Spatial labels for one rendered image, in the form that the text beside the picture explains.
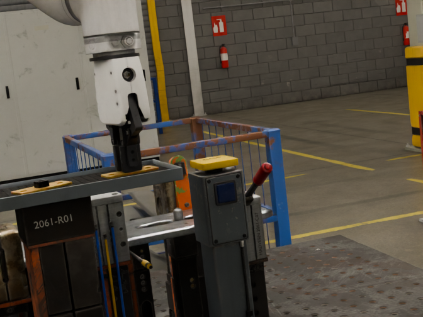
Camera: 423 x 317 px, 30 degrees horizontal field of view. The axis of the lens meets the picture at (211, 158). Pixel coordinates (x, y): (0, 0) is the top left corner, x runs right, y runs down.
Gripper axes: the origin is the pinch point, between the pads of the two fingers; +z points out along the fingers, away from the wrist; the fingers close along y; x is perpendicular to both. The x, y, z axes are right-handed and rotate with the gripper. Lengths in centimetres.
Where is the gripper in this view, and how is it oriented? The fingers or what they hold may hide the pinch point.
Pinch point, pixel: (127, 157)
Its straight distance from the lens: 120.5
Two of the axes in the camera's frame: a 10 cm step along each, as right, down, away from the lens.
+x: -8.7, 1.6, -4.6
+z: 1.1, 9.8, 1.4
